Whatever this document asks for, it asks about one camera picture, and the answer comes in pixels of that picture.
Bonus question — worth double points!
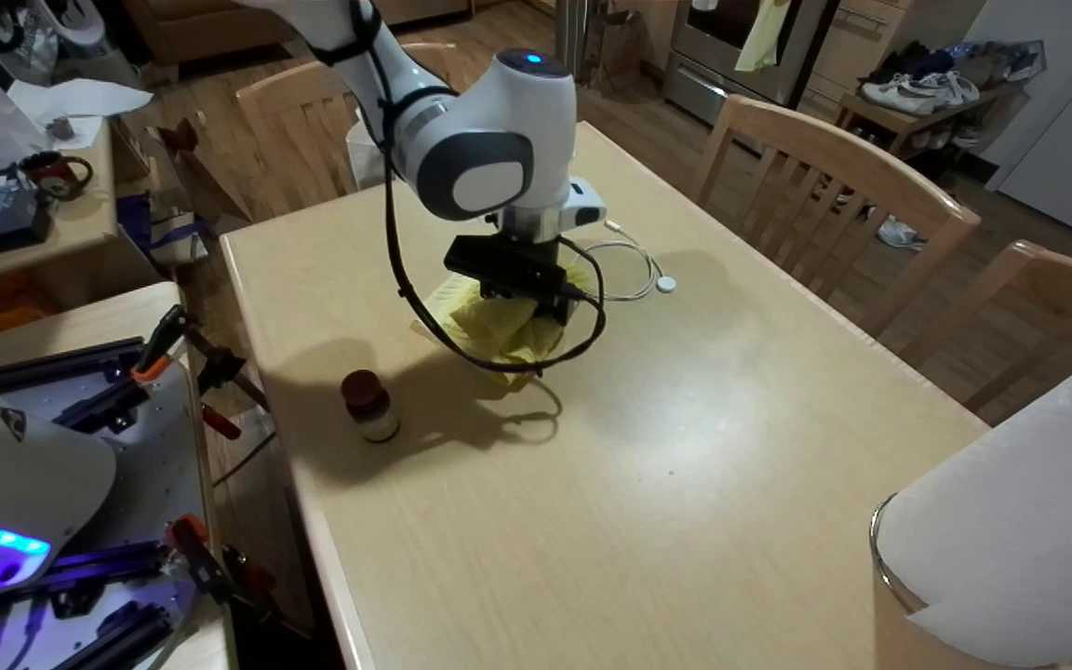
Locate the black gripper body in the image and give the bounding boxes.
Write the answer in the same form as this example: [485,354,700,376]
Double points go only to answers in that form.
[485,246,576,332]

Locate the white crumpled paper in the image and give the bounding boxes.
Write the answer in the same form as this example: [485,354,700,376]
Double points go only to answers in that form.
[4,75,155,132]

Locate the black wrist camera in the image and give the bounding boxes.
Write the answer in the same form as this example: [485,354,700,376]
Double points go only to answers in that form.
[441,236,529,297]

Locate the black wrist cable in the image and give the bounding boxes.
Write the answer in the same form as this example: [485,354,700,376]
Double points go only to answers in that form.
[376,70,609,376]

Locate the yellow patterned towel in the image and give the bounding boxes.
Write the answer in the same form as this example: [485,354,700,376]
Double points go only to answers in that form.
[421,255,603,373]

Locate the black mounting rails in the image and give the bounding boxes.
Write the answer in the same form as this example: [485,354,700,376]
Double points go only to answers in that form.
[0,337,210,670]

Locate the white sneaker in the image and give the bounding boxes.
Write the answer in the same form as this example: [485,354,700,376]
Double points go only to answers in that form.
[876,214,934,255]

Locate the pale yellow hanging cloth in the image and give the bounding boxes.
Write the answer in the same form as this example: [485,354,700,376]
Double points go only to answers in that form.
[729,0,798,79]

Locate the small brown bottle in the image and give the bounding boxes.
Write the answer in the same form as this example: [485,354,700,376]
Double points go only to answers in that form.
[336,369,406,451]

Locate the white looped cable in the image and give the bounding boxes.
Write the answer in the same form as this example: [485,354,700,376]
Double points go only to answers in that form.
[581,214,684,303]

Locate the pile of shoes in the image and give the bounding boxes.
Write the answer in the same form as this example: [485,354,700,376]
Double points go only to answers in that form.
[855,35,1051,123]

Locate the white canvas tote bag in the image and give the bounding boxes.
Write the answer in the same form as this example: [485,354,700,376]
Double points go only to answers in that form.
[864,332,1072,670]

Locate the light wooden slat-back chair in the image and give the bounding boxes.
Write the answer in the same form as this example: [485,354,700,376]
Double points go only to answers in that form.
[232,35,468,232]
[693,90,988,342]
[915,236,1072,417]

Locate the wooden shoe rack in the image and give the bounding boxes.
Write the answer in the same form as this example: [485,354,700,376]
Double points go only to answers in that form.
[831,90,978,168]

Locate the orange-handled black clamp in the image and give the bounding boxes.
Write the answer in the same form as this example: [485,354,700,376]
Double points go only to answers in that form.
[87,303,277,440]
[165,512,277,613]

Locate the black coiled strap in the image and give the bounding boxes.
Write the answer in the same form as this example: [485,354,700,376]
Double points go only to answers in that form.
[19,148,97,210]

